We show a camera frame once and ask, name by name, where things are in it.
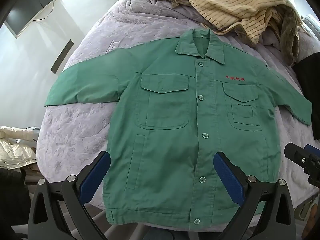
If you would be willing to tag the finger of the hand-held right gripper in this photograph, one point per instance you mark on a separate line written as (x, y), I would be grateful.
(312, 148)
(295, 152)

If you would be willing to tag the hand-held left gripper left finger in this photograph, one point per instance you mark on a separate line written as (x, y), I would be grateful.
(96, 172)

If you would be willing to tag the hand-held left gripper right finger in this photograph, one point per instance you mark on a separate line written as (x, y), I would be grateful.
(228, 175)

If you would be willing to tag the green work jacket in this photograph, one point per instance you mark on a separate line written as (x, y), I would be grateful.
(175, 130)

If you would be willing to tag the purple embossed blanket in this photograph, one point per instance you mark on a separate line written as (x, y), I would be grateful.
(75, 120)

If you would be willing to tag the black cloth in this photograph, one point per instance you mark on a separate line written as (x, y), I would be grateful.
(308, 90)

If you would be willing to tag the white puffer jacket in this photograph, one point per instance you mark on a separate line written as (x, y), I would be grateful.
(12, 152)

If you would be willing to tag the olive brown cloth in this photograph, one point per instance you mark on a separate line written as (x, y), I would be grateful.
(287, 32)

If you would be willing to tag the white padded headboard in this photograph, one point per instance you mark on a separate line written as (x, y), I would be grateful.
(308, 23)

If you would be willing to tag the yellow striped cloth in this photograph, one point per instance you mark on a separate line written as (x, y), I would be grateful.
(240, 7)

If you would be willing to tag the dark wall panel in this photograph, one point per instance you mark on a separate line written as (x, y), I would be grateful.
(62, 56)

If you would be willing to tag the wall monitor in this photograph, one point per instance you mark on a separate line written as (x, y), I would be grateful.
(32, 5)

